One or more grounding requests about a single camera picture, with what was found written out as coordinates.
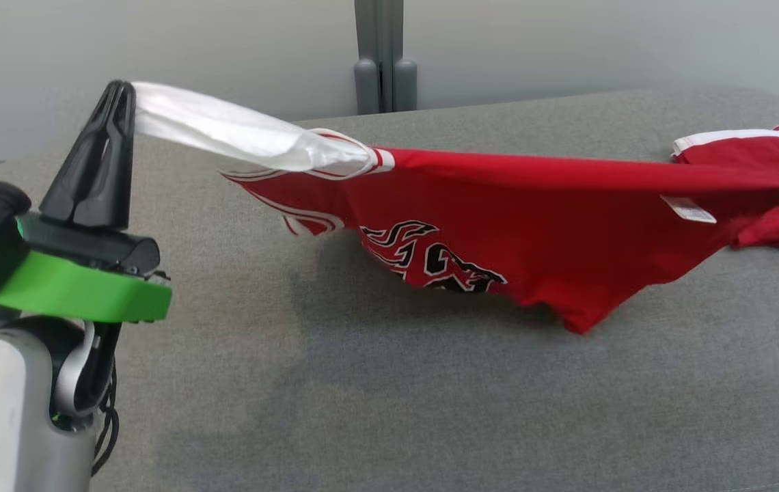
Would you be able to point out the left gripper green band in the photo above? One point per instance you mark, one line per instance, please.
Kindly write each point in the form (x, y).
(75, 290)

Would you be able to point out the red white basketball jersey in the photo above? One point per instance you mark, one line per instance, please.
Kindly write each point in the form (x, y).
(499, 205)

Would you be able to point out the red shirt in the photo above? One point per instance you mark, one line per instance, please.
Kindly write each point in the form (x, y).
(758, 154)

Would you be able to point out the grey metal partition post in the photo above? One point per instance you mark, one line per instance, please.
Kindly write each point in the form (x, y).
(384, 61)

